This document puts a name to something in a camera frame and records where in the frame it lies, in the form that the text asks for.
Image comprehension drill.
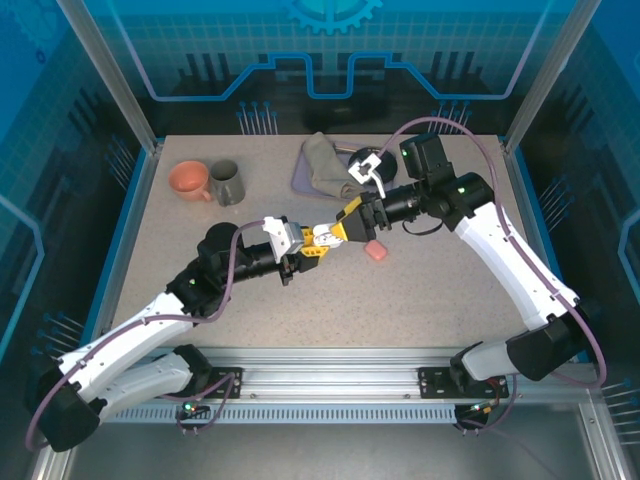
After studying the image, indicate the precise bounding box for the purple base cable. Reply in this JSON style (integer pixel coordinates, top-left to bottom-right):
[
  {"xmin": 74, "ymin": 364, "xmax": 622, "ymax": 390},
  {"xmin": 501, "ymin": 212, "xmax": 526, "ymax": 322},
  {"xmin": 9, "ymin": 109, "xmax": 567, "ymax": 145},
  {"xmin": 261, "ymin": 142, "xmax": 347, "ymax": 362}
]
[
  {"xmin": 162, "ymin": 369, "xmax": 239, "ymax": 437},
  {"xmin": 454, "ymin": 374, "xmax": 566, "ymax": 480}
]

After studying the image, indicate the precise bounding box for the orange ceramic mug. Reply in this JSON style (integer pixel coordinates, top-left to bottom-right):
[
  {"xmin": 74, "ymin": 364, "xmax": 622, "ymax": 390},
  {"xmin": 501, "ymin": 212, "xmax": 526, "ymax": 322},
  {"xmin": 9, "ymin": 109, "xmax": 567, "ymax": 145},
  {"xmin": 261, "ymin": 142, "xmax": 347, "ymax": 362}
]
[{"xmin": 168, "ymin": 160, "xmax": 214, "ymax": 203}]

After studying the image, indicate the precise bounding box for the lavender plastic tray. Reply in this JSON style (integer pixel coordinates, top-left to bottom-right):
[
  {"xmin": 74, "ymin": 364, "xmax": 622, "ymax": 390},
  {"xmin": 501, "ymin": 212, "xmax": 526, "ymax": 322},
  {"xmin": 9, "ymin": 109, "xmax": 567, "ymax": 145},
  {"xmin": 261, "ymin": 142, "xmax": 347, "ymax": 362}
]
[{"xmin": 290, "ymin": 141, "xmax": 400, "ymax": 201}]

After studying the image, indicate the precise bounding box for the aluminium frame post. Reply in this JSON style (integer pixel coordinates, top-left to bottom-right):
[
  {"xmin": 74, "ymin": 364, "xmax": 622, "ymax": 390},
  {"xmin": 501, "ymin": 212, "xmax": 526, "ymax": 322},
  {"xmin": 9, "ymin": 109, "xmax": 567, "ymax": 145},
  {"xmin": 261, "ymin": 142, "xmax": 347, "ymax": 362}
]
[
  {"xmin": 55, "ymin": 0, "xmax": 165, "ymax": 155},
  {"xmin": 501, "ymin": 0, "xmax": 605, "ymax": 155}
]

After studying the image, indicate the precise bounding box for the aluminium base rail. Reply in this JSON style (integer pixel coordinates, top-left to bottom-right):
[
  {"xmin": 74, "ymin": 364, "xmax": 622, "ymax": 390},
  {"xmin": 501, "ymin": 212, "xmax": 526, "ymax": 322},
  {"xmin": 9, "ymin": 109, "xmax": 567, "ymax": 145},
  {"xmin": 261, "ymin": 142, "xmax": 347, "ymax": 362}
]
[{"xmin": 119, "ymin": 344, "xmax": 541, "ymax": 406}]

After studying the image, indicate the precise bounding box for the black round plate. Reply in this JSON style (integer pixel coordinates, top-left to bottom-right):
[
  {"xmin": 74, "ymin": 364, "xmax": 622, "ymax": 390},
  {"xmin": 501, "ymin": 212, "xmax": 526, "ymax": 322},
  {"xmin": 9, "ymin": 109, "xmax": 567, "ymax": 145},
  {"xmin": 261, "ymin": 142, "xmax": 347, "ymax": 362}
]
[{"xmin": 348, "ymin": 146, "xmax": 400, "ymax": 187}]

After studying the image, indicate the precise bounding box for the slotted grey cable duct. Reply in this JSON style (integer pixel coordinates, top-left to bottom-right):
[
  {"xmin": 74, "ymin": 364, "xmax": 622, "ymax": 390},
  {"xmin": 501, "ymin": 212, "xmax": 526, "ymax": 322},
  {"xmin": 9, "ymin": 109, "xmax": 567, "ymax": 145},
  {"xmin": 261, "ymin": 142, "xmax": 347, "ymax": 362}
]
[{"xmin": 107, "ymin": 403, "xmax": 464, "ymax": 425}]

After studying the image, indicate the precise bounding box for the beige folded cloth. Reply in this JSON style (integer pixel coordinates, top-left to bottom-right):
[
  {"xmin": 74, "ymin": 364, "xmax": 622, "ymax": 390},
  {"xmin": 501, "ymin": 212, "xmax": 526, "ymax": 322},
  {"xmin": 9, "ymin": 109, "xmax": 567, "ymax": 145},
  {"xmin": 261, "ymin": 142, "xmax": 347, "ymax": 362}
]
[{"xmin": 302, "ymin": 131, "xmax": 365, "ymax": 199}]

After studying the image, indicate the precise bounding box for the white earbud charging case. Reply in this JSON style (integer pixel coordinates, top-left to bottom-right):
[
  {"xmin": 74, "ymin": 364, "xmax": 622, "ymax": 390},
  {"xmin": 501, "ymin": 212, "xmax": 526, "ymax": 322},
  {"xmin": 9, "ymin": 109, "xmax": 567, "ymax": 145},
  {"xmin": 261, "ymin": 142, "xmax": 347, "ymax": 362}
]
[{"xmin": 314, "ymin": 230, "xmax": 347, "ymax": 252}]

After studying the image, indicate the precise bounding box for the grey ceramic mug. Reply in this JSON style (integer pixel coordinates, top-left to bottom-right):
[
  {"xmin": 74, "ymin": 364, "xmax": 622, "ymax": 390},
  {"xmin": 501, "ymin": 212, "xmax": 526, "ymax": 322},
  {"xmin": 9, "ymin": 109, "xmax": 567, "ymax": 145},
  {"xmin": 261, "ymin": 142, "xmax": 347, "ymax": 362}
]
[{"xmin": 209, "ymin": 159, "xmax": 247, "ymax": 208}]

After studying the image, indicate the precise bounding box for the aluminium table side rail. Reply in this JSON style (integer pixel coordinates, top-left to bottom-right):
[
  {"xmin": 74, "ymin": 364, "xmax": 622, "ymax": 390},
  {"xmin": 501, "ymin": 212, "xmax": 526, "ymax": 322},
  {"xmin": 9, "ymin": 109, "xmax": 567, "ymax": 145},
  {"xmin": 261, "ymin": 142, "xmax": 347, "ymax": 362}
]
[
  {"xmin": 499, "ymin": 139, "xmax": 640, "ymax": 480},
  {"xmin": 27, "ymin": 142, "xmax": 166, "ymax": 480}
]

